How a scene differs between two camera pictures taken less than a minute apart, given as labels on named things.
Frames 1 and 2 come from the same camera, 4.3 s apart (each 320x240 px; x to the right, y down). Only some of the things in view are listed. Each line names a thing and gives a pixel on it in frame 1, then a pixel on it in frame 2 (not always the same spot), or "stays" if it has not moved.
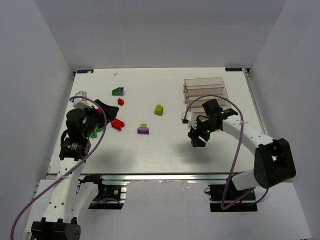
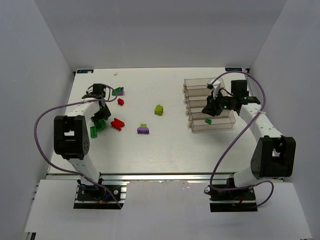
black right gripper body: (200, 133) to (214, 105)
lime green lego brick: (159, 110) stays
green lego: (116, 91) stays
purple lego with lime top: (143, 129) stays
